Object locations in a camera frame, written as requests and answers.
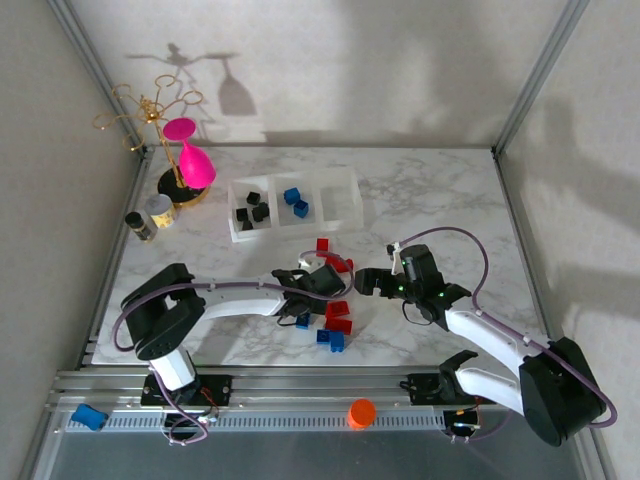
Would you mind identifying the grey slotted cable duct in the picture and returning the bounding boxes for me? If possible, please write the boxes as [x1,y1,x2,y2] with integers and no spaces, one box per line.
[64,412,449,434]

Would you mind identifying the orange cylinder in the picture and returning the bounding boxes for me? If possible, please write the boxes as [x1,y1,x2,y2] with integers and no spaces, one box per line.
[347,398,378,432]

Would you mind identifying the aluminium frame post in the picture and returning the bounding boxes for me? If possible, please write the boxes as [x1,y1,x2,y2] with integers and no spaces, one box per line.
[492,0,594,156]
[46,0,154,159]

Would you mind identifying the aluminium frame base rails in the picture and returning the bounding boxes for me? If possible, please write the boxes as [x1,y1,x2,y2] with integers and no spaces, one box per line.
[44,367,599,414]

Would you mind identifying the yellow jar with grey lid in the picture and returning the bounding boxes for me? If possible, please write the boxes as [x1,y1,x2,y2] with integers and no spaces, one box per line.
[144,194,177,231]

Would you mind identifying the blue bone-shaped object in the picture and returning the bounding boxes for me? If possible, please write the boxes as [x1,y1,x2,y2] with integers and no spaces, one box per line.
[69,402,110,434]

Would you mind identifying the pink wine glass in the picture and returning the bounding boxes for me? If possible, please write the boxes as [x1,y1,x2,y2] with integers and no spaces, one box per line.
[162,117,218,190]

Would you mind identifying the small black jar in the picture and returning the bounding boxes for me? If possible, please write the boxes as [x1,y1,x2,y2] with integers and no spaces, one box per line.
[124,211,156,244]

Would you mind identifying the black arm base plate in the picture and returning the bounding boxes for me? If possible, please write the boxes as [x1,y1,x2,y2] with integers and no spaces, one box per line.
[140,374,234,407]
[407,372,501,406]

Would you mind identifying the clear three-compartment plastic container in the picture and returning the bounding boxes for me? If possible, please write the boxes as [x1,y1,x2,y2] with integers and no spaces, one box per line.
[227,167,365,244]

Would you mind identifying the black electronics box with wires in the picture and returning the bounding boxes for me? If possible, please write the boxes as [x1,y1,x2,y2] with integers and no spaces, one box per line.
[162,412,221,439]
[442,408,484,436]

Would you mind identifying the gold wine glass rack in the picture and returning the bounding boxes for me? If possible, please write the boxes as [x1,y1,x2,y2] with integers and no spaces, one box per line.
[93,74,214,209]

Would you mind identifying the aluminium table edge rail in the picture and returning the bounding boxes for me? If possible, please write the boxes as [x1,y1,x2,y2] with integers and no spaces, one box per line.
[144,142,499,151]

